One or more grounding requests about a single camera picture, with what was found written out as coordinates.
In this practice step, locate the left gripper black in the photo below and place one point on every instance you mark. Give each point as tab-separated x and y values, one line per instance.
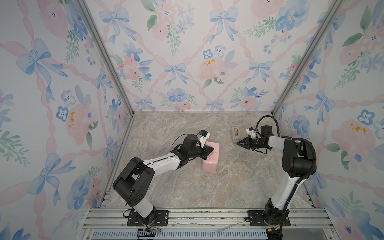
206	151

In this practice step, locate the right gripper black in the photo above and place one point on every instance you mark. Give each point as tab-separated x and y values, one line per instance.
246	144

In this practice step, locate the purple pink wrapping paper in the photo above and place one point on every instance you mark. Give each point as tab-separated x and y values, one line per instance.
210	165

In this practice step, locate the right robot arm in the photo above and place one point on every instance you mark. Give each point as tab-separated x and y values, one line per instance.
298	163

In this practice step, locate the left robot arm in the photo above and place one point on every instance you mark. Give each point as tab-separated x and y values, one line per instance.
133	182

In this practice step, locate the grey tape dispenser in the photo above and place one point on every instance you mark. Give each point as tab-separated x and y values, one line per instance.
235	134

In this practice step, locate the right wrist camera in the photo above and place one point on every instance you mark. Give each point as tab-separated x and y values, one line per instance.
264	131

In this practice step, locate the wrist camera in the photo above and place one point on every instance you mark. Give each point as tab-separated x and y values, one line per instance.
203	135
264	131

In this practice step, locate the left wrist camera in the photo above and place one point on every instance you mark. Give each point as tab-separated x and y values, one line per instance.
203	135

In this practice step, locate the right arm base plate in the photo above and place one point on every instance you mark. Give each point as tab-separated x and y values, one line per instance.
259	218

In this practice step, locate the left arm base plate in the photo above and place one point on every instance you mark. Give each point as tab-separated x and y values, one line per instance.
156	218

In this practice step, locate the aluminium frame rail front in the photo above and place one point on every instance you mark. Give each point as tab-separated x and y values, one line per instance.
193	218

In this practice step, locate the vented cable duct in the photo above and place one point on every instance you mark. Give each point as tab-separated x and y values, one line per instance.
180	234

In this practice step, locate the right aluminium corner post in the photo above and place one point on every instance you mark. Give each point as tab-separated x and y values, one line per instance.
320	33

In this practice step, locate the aluminium corner post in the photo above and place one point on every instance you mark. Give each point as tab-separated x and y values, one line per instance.
90	24
320	33

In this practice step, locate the left aluminium corner post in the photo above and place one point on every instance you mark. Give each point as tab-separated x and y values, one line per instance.
90	24

